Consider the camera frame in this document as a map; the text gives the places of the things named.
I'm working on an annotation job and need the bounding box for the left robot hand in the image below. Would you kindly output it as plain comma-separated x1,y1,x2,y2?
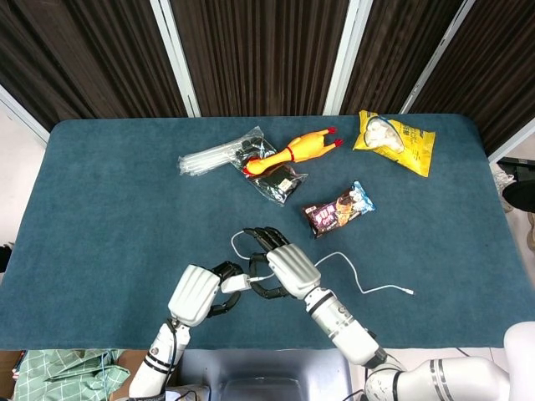
166,260,248,327

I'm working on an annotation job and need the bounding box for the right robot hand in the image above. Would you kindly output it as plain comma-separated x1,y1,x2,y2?
242,226,323,300

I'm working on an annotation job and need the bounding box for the white power adapter plug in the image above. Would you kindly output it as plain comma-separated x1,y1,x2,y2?
220,273,252,294

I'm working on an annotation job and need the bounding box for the white charger with cable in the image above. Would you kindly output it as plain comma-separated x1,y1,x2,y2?
230,231,416,297

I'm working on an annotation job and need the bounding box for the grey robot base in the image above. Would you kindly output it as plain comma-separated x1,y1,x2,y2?
166,348,356,401

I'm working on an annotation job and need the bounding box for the brown snack wrapper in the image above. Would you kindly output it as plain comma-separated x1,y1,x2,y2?
301,180,376,240

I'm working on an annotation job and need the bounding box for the clear bag of black items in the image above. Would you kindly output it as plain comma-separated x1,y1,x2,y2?
230,127,309,207

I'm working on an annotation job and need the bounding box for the teal table cloth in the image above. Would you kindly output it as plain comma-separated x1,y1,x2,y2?
0,113,535,351

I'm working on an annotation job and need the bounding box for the yellow rubber chicken toy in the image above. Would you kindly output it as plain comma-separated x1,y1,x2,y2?
242,126,344,176

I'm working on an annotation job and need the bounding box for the clear bag of white sticks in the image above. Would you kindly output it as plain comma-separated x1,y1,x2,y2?
177,140,243,179

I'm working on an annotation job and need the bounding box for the green checkered cloth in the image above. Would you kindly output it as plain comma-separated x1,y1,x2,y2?
12,348,135,401

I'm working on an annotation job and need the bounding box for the yellow snack bag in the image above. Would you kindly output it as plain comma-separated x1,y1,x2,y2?
353,109,436,179

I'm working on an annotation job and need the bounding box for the black object beside table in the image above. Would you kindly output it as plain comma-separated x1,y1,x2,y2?
497,156,535,215

